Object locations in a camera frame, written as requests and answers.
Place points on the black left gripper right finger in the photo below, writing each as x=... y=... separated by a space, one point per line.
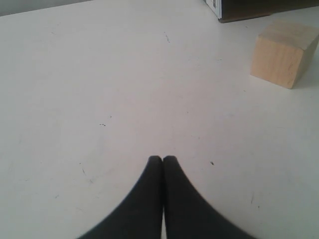
x=187 y=214

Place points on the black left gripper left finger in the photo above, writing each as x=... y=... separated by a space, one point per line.
x=139 y=215

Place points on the light wooden cube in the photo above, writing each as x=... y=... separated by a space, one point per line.
x=283 y=52

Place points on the printed cardboard milk box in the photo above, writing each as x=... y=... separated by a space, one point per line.
x=235 y=10

